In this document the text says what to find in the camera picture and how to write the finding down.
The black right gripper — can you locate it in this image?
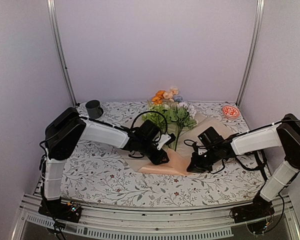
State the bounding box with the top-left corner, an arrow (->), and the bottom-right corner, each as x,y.
187,146 -> 220,173

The orange fake flower stem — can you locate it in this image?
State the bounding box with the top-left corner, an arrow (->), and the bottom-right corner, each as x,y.
151,87 -> 179,105

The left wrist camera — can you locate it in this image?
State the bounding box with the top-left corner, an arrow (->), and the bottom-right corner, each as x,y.
156,133 -> 176,150

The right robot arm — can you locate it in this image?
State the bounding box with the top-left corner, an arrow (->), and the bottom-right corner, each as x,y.
187,113 -> 300,218

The blue fake flower stem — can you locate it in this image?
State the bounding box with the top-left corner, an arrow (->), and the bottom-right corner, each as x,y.
173,95 -> 183,103

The peach wrapping paper sheet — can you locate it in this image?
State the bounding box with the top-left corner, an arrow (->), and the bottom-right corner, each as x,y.
118,112 -> 233,176

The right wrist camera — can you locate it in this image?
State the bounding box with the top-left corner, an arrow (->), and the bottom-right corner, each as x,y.
191,141 -> 205,156

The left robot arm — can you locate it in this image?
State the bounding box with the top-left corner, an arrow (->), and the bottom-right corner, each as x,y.
40,107 -> 176,217

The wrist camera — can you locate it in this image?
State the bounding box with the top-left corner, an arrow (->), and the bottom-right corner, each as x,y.
156,133 -> 176,150
191,141 -> 205,156

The black printed ribbon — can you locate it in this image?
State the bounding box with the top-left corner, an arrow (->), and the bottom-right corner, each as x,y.
234,150 -> 268,182

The dark grey mug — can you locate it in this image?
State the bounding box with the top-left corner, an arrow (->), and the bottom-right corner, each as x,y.
85,99 -> 104,119

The pale lavender flower bunch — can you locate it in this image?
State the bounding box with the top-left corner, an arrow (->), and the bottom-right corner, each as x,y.
166,102 -> 198,151

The red patterned small dish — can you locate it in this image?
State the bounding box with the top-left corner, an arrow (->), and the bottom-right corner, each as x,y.
222,105 -> 241,119

